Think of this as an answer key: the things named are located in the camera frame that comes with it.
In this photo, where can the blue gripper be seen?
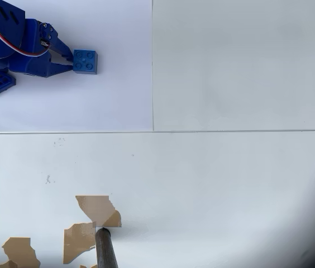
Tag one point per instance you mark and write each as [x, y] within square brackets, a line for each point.
[33, 65]

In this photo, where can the blue lego brick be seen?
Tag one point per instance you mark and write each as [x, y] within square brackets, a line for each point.
[85, 62]

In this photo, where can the white paper sheet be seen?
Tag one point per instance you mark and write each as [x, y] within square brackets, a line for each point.
[90, 106]

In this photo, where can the dark metal camera stand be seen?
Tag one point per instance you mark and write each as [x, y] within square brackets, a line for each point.
[105, 251]

